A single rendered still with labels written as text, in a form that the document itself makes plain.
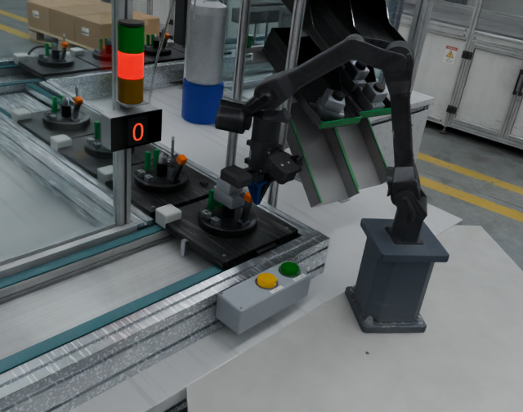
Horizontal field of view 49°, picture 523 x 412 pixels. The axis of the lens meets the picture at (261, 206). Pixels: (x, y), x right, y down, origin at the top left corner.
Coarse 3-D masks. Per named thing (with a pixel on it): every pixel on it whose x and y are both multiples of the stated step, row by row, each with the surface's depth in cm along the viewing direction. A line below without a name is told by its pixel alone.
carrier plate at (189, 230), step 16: (192, 208) 139; (256, 208) 143; (176, 224) 132; (192, 224) 133; (272, 224) 137; (288, 224) 138; (192, 240) 127; (208, 240) 127; (224, 240) 128; (240, 240) 129; (256, 240) 130; (272, 240) 130; (208, 256) 123; (224, 256) 122; (240, 256) 124
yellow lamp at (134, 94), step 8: (120, 80) 112; (128, 80) 112; (136, 80) 112; (120, 88) 113; (128, 88) 112; (136, 88) 113; (120, 96) 114; (128, 96) 113; (136, 96) 114; (128, 104) 114
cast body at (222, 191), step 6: (222, 180) 129; (216, 186) 134; (222, 186) 129; (228, 186) 128; (234, 186) 129; (216, 192) 132; (222, 192) 130; (228, 192) 129; (234, 192) 129; (240, 192) 131; (216, 198) 132; (222, 198) 130; (228, 198) 129; (234, 198) 128; (240, 198) 130; (228, 204) 130; (234, 204) 129; (240, 204) 131
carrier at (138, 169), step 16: (160, 160) 146; (176, 160) 162; (144, 176) 146; (160, 176) 148; (192, 176) 155; (144, 192) 144; (160, 192) 144; (176, 192) 146; (192, 192) 147; (208, 192) 148; (144, 208) 137
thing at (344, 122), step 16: (272, 32) 141; (288, 32) 145; (272, 48) 143; (304, 48) 152; (272, 64) 144; (320, 80) 147; (336, 80) 144; (304, 96) 137; (320, 96) 143; (352, 112) 142; (320, 128) 134
